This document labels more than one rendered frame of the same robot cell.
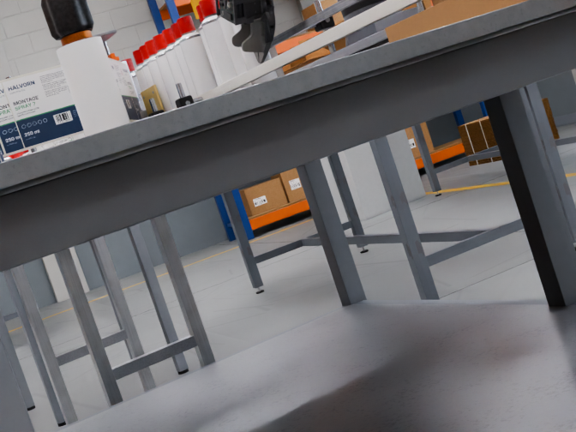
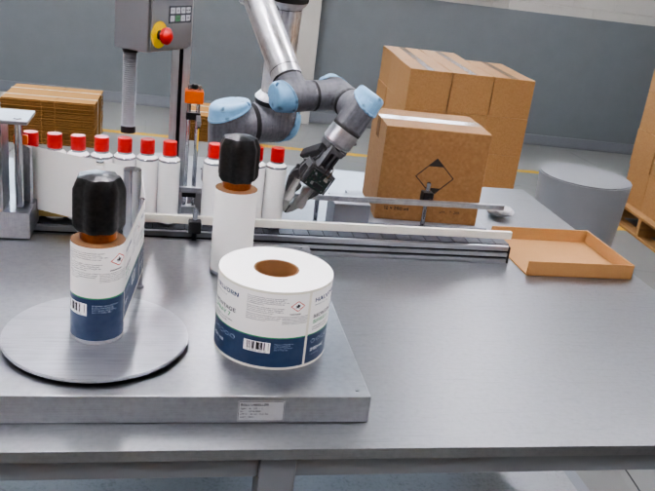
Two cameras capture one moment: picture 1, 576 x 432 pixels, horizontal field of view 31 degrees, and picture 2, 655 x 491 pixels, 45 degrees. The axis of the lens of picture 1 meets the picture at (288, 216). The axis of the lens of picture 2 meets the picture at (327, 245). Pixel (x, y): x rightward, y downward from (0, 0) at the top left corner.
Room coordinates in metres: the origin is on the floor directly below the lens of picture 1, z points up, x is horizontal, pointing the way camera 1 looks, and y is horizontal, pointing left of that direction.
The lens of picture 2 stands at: (1.44, 1.75, 1.56)
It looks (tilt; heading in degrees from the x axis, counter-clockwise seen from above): 21 degrees down; 283
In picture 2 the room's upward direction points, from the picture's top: 7 degrees clockwise
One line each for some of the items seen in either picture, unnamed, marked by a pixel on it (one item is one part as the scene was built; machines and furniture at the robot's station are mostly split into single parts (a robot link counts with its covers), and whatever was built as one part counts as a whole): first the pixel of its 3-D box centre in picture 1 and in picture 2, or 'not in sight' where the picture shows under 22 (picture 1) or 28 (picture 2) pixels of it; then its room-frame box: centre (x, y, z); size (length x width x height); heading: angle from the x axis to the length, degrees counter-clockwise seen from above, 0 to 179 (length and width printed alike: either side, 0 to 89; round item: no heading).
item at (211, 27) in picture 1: (223, 49); not in sight; (2.08, 0.02, 0.98); 0.05 x 0.05 x 0.20
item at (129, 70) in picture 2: not in sight; (129, 89); (2.36, 0.03, 1.18); 0.04 x 0.04 x 0.21
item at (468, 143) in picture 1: (507, 132); not in sight; (9.08, -2.06, 0.18); 0.64 x 0.52 x 0.37; 112
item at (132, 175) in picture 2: not in sight; (131, 209); (2.22, 0.28, 0.97); 0.05 x 0.05 x 0.19
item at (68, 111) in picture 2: not in sight; (54, 114); (4.74, -3.30, 0.16); 0.64 x 0.53 x 0.31; 24
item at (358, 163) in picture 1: (345, 138); not in sight; (8.05, -0.62, 0.61); 0.70 x 0.60 x 1.22; 31
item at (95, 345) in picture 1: (105, 293); not in sight; (3.45, 0.66, 0.47); 1.17 x 0.36 x 0.95; 25
